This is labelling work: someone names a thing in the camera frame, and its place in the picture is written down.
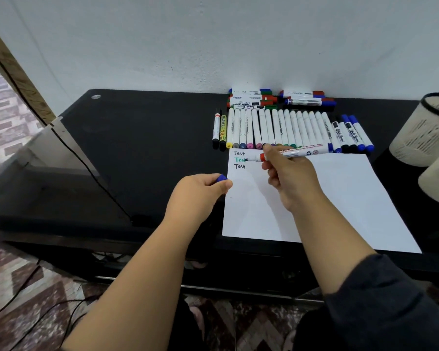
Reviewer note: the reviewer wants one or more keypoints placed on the person's right hand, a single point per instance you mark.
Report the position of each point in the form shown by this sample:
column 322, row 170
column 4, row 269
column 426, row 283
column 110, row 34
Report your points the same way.
column 296, row 182

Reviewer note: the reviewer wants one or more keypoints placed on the person's left hand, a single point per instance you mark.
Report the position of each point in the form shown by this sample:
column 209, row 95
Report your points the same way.
column 192, row 201

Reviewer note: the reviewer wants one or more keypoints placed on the person's right thumb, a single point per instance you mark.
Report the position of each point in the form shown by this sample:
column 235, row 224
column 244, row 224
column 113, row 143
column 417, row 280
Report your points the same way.
column 270, row 165

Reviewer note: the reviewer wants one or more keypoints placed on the person's left thumb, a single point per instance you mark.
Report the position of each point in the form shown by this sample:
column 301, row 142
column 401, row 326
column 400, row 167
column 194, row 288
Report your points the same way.
column 221, row 187

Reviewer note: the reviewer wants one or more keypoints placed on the blue marker cap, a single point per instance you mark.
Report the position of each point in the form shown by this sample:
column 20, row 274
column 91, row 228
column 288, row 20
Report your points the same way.
column 221, row 178

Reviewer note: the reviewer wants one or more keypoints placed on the white whiteboard marker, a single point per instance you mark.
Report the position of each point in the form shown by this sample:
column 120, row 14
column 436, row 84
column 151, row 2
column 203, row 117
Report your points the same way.
column 304, row 152

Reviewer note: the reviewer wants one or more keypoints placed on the person's left forearm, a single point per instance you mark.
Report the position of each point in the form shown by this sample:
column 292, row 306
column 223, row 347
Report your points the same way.
column 142, row 288

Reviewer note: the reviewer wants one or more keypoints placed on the person's right forearm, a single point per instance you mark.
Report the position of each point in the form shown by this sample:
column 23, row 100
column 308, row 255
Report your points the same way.
column 331, row 248

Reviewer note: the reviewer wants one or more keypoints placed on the row of white markers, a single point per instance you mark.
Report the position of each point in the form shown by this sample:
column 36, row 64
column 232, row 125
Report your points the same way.
column 289, row 127

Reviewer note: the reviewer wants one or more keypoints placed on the yellow green marker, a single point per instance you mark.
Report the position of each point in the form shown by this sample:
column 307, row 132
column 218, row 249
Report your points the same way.
column 223, row 132

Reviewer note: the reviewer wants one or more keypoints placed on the thin white red-tipped pen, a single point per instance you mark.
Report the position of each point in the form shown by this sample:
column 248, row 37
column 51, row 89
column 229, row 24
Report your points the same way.
column 216, row 127

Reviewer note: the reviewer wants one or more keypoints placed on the pile of capped whiteboard markers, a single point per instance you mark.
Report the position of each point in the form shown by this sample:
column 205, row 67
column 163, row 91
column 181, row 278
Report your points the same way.
column 252, row 99

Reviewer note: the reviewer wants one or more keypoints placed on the black desk lower shelf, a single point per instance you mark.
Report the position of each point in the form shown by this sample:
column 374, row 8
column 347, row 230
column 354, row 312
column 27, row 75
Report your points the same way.
column 248, row 270

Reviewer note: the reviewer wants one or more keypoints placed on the white paper sheet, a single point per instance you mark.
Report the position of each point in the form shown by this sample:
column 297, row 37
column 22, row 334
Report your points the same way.
column 351, row 202

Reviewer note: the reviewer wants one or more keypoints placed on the person's black trousers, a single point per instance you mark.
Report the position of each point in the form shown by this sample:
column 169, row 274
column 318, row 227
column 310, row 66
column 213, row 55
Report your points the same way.
column 184, row 334

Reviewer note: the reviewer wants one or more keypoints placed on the dark grey sleeve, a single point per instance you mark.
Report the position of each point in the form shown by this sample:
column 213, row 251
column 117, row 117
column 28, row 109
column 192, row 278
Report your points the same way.
column 387, row 310

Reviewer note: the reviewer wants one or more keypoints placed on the wooden board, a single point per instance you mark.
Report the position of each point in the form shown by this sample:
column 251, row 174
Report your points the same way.
column 19, row 77

